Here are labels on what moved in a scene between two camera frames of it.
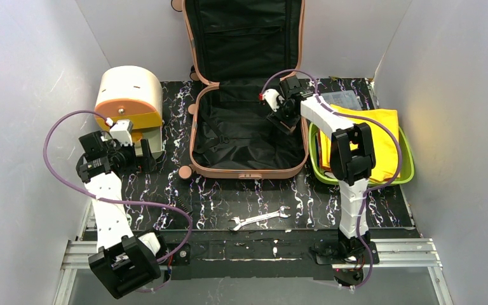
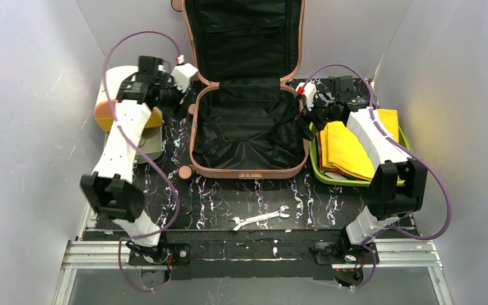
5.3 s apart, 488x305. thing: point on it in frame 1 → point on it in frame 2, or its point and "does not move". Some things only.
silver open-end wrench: x=239 y=223 does not move
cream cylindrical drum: x=133 y=94 does not move
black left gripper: x=136 y=152 → x=178 y=101
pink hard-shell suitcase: x=241 y=49 does not move
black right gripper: x=283 y=116 → x=309 y=112
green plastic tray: x=407 y=157 does not move
